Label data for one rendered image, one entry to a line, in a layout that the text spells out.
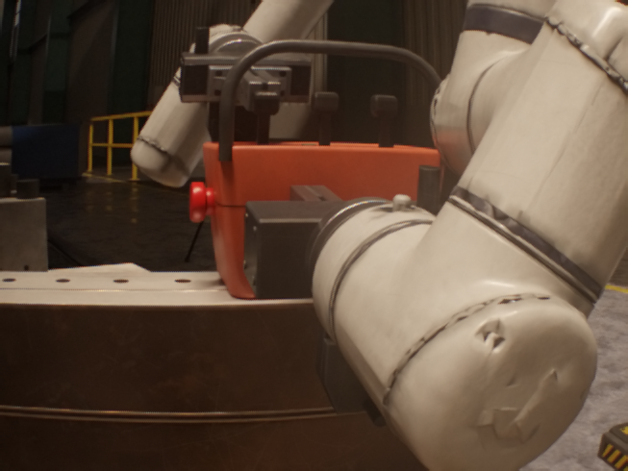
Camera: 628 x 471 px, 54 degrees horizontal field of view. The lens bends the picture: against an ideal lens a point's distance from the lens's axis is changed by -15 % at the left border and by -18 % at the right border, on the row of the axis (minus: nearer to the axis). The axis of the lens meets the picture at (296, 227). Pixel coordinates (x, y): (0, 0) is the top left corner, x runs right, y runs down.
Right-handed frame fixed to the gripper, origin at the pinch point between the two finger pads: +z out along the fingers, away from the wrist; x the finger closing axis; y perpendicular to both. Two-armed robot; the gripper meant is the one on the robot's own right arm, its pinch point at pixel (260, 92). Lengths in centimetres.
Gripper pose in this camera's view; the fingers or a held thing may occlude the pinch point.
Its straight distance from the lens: 63.7
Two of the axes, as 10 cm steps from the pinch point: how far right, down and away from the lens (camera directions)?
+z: 2.1, 3.5, -9.1
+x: 9.8, -0.1, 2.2
